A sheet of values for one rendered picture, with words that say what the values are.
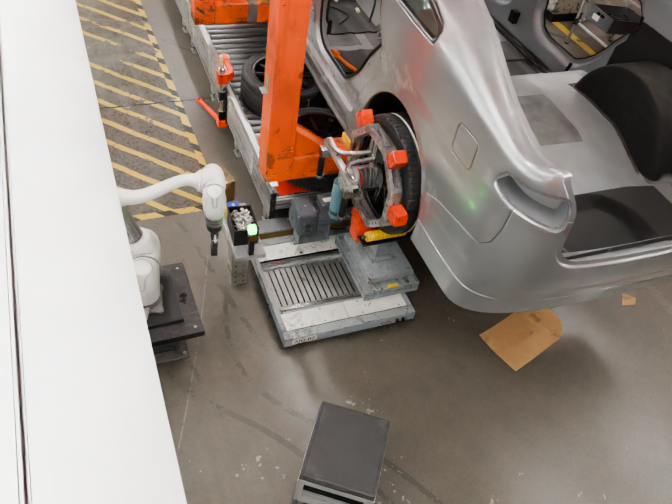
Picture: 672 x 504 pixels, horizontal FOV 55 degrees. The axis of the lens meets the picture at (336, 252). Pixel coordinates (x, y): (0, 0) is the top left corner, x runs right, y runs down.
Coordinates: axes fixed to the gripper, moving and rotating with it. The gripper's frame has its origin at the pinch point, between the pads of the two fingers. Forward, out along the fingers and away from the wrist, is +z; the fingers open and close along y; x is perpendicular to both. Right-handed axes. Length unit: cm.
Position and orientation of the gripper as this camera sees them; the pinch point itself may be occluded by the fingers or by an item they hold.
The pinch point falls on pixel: (214, 250)
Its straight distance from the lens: 322.4
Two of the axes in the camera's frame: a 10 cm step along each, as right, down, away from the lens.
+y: 1.9, 7.6, -6.2
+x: 9.7, -0.6, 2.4
